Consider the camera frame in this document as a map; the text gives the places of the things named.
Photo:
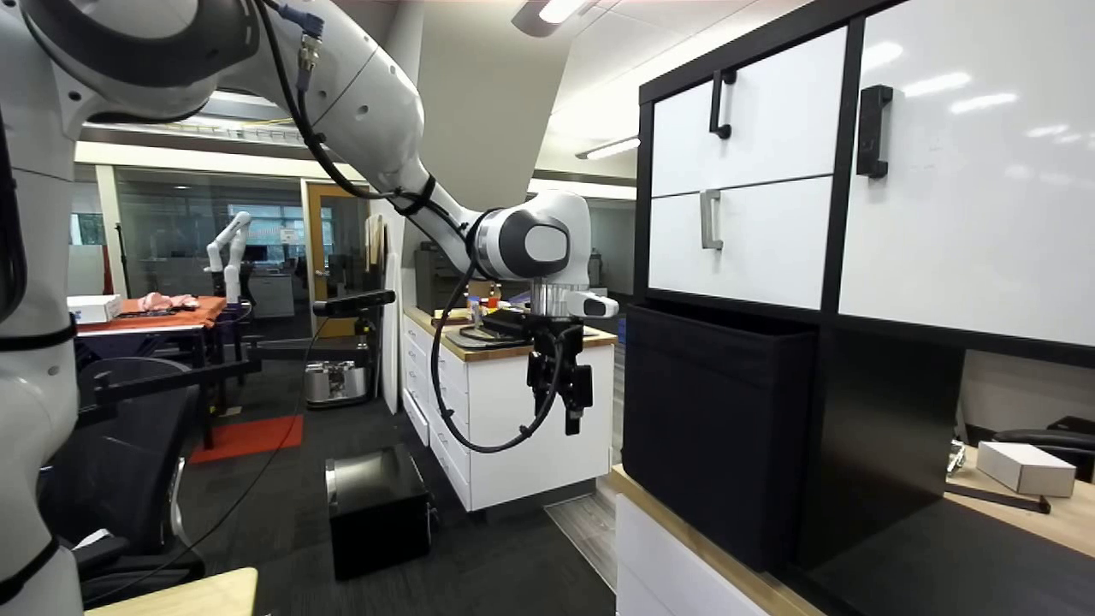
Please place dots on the black box on floor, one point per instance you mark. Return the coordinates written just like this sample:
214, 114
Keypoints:
378, 511

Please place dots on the white upper drawer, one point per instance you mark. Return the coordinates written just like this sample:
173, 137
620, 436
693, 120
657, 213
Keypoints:
776, 120

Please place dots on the white cabinet door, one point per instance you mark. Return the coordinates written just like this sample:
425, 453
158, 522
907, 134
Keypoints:
977, 209

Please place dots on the black cube shelf unit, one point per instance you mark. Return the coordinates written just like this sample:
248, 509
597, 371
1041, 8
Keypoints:
889, 395

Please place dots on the small white cardboard box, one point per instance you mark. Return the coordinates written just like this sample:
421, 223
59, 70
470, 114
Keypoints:
1029, 469

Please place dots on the white base cabinet wood top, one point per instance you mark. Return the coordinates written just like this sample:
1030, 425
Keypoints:
977, 551

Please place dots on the white box on table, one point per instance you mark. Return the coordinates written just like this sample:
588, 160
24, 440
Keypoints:
93, 311

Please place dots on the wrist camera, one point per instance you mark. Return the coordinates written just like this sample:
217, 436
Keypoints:
595, 305

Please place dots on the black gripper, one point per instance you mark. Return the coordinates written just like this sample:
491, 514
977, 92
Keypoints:
556, 371

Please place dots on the white island cabinet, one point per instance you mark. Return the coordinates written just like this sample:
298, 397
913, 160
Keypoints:
468, 401

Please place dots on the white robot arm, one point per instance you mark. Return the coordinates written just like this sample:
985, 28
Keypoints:
73, 63

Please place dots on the black fabric storage box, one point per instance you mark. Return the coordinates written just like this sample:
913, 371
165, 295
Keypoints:
718, 418

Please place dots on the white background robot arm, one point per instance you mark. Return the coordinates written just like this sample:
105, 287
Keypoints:
224, 258

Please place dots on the white lower drawer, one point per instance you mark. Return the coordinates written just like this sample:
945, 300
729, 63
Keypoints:
744, 243

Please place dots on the red floor mat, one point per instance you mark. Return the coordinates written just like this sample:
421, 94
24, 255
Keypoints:
245, 440

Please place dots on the white drawer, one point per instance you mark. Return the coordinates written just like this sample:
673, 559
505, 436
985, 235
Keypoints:
776, 120
744, 243

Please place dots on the black office chair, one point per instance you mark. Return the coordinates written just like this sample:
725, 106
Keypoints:
110, 493

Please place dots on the red table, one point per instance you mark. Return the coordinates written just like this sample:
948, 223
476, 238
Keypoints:
205, 329

